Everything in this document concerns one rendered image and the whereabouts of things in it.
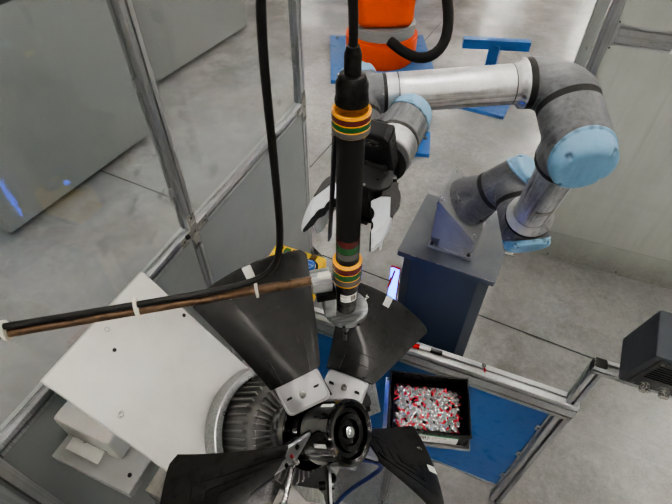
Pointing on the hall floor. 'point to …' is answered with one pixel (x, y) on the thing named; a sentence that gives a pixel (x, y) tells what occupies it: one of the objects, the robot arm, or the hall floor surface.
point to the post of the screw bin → (385, 485)
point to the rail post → (528, 458)
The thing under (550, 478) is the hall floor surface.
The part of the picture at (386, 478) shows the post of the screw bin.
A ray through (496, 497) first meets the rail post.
